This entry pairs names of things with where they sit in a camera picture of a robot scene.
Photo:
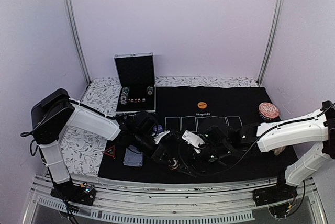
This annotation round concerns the short poker chip stack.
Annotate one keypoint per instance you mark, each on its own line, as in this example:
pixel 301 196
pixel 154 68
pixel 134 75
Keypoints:
pixel 150 90

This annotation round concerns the long poker chip stack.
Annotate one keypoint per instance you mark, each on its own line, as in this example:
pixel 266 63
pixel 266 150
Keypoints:
pixel 124 95

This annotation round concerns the aluminium frame post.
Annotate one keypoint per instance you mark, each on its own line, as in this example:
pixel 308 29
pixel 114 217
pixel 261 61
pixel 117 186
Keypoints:
pixel 76 40
pixel 270 41

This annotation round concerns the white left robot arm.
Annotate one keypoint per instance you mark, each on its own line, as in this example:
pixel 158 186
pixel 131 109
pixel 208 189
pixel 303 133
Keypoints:
pixel 54 114

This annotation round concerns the aluminium poker chip case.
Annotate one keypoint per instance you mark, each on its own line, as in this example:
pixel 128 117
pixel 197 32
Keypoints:
pixel 136 72

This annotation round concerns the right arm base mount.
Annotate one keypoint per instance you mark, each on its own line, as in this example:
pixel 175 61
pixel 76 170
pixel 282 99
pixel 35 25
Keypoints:
pixel 279 192

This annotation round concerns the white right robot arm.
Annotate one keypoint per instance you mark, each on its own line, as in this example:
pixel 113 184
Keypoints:
pixel 311 136

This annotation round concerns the left aluminium frame post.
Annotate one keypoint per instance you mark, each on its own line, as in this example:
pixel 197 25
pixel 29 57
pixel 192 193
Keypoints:
pixel 76 40

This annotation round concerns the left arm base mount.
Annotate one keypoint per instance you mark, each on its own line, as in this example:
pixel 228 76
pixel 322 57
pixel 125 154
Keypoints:
pixel 69 192

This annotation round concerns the blue patterned card deck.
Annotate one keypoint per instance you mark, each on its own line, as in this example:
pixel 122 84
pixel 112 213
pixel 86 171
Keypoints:
pixel 133 157

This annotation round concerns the cream ribbed mug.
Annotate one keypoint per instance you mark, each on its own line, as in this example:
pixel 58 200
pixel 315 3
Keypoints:
pixel 278 151

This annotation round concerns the black poker mat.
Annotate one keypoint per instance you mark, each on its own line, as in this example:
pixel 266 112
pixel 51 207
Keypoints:
pixel 177 109

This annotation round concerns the red dice row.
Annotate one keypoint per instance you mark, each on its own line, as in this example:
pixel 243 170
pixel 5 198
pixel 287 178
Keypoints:
pixel 137 100

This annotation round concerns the right aluminium frame post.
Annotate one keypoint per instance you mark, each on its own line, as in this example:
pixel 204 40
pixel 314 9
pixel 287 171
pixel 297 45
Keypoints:
pixel 270 41

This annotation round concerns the orange black poker chips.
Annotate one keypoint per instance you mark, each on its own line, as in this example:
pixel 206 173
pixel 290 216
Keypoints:
pixel 174 166

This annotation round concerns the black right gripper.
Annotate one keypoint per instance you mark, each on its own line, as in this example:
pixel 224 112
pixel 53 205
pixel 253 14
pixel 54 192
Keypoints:
pixel 203 166

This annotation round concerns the floral white tablecloth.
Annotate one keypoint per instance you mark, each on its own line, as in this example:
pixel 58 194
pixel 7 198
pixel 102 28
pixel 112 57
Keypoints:
pixel 82 150

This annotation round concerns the purple small blind button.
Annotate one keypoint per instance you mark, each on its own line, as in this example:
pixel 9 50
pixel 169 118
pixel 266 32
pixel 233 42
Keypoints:
pixel 158 129

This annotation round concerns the orange big blind button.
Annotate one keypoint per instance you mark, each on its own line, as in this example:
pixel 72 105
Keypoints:
pixel 202 105

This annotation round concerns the red patterned round tin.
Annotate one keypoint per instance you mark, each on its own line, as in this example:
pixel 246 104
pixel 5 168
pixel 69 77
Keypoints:
pixel 268 112

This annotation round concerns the red triangle all-in marker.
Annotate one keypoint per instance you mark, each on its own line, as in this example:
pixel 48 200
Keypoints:
pixel 110 152

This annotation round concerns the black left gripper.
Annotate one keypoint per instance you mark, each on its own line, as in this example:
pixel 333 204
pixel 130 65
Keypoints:
pixel 160 150

